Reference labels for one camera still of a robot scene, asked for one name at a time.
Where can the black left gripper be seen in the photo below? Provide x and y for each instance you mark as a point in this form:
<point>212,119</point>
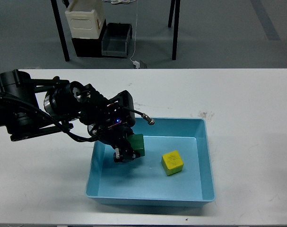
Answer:
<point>116,137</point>

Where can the green cube block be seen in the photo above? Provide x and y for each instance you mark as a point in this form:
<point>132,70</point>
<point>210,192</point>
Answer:
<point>137,143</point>

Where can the yellow cube block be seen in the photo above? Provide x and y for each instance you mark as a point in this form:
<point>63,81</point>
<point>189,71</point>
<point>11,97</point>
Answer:
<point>172,162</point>

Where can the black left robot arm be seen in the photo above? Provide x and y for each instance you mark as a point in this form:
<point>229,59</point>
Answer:
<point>32,108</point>

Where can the black storage box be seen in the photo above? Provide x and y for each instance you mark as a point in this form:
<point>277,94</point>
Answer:
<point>89,47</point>

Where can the light blue plastic tray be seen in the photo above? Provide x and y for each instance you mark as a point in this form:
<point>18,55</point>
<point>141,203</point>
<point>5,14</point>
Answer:
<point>143,181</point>

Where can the white power adapter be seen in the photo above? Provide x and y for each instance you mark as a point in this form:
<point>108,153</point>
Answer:
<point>136,64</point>

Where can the dark grey open bin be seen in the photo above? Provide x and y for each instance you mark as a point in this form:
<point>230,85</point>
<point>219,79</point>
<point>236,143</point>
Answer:
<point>115,42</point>

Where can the cream plastic crate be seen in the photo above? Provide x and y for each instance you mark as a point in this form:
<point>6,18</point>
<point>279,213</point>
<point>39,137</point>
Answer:
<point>85,18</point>

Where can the black table leg right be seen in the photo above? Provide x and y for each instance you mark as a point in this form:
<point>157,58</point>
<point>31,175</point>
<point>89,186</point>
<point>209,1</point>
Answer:
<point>173,19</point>

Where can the black table leg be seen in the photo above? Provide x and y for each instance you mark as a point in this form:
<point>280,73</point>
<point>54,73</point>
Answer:
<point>173,19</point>
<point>60,30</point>

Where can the black table leg left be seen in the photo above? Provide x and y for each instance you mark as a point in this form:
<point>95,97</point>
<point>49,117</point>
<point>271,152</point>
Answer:
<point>60,30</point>

